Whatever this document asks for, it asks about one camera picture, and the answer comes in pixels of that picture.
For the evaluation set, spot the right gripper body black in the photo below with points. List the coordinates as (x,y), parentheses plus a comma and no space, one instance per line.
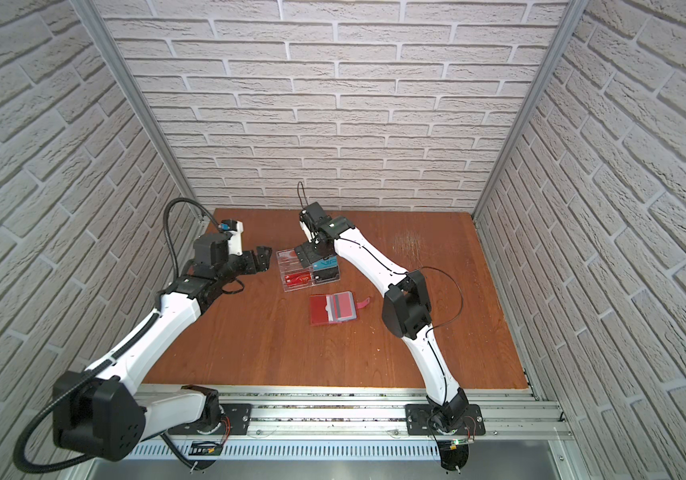
(314,251)

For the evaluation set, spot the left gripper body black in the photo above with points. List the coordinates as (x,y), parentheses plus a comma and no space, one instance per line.
(247,262)

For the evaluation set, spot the clear acrylic card organizer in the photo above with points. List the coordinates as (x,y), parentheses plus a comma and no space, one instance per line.
(289,263)

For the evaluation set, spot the red leather card holder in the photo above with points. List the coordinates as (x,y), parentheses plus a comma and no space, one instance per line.
(333,309)

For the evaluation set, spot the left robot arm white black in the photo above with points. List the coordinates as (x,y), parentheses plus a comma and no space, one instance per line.
(97,413)

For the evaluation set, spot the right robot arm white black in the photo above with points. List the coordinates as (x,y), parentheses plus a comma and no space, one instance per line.
(406,308)

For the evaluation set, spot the teal VIP card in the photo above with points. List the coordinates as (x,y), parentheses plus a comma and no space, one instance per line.
(324,264)

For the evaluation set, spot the black VIP card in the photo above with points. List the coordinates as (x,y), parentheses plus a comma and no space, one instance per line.
(326,276)

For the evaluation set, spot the red card in organizer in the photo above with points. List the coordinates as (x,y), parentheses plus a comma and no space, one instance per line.
(297,279)

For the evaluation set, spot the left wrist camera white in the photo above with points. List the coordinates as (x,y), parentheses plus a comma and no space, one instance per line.
(233,229)

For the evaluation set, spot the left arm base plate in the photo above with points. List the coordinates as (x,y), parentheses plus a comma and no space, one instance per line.
(234,417)

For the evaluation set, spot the aluminium rail frame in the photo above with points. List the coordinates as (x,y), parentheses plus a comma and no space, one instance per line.
(292,423)

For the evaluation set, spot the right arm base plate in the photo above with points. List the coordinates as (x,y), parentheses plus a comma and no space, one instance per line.
(423,419)

